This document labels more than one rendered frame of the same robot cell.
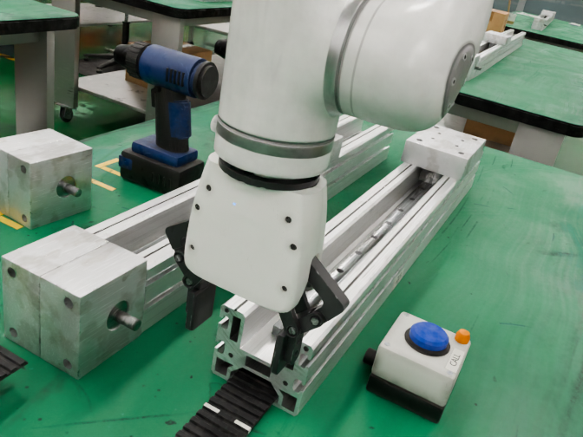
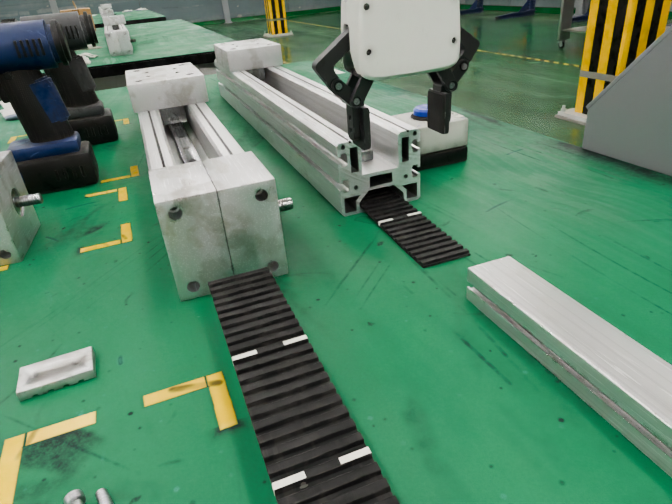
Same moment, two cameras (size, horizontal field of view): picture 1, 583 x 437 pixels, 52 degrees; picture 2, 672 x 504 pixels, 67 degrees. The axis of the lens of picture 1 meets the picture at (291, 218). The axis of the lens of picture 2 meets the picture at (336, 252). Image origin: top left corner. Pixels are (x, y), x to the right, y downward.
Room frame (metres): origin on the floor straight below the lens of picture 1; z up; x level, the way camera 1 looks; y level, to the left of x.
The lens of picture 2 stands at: (0.09, 0.40, 1.02)
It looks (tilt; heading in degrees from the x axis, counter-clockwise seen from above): 29 degrees down; 318
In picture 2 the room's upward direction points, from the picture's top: 5 degrees counter-clockwise
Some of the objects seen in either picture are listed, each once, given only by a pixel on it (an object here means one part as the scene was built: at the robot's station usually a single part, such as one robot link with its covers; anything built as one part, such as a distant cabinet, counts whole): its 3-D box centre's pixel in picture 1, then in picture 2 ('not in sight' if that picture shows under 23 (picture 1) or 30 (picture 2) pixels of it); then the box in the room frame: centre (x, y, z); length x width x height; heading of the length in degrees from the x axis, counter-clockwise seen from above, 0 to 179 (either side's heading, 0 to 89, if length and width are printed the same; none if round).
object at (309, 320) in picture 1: (302, 338); (449, 95); (0.39, -0.03, 0.91); 0.03 x 0.03 x 0.07; 67
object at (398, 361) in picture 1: (411, 360); (422, 138); (0.52, -0.16, 0.81); 0.10 x 0.08 x 0.06; 67
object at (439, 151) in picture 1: (442, 156); (247, 60); (1.05, -0.25, 0.87); 0.16 x 0.11 x 0.07; 157
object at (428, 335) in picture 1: (428, 338); (428, 113); (0.51, -0.16, 0.84); 0.04 x 0.04 x 0.02
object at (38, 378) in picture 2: not in sight; (57, 372); (0.44, 0.37, 0.78); 0.05 x 0.03 x 0.01; 70
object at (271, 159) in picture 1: (271, 142); not in sight; (0.41, 0.03, 1.06); 0.09 x 0.08 x 0.03; 67
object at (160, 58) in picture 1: (152, 114); (7, 113); (0.91, 0.25, 0.89); 0.20 x 0.08 x 0.22; 69
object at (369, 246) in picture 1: (392, 225); (282, 106); (0.82, -0.15, 0.82); 0.80 x 0.10 x 0.09; 157
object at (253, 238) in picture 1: (260, 219); (398, 5); (0.41, 0.02, 0.99); 0.10 x 0.07 x 0.11; 67
